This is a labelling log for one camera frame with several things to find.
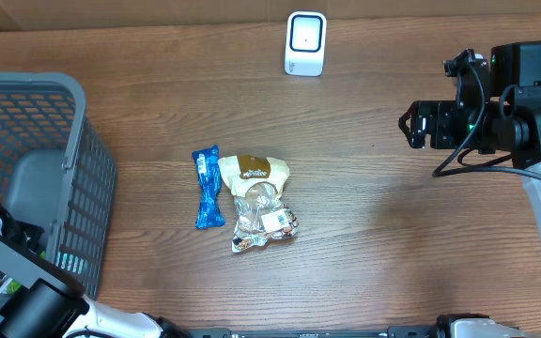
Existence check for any beige brown snack bag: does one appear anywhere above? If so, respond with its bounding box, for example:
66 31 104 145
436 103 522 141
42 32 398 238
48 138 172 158
218 155 299 253

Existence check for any blue snack wrapper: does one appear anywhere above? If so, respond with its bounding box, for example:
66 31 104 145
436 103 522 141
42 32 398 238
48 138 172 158
192 145 225 230

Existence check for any green Haribo candy bag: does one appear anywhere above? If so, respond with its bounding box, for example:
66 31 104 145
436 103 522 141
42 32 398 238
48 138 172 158
6 279 22 295

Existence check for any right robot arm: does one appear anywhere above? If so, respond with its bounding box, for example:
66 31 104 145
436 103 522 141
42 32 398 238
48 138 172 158
398 41 541 242

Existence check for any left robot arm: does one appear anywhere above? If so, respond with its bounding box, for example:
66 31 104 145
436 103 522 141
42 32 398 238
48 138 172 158
0 203 190 337

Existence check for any white barcode scanner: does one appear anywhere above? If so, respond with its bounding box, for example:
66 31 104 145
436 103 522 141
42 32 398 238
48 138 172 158
285 11 327 77

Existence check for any grey plastic mesh basket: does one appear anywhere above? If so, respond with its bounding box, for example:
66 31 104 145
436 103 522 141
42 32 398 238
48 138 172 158
0 72 116 302

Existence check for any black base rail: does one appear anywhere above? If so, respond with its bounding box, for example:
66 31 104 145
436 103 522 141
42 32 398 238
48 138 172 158
185 325 523 338

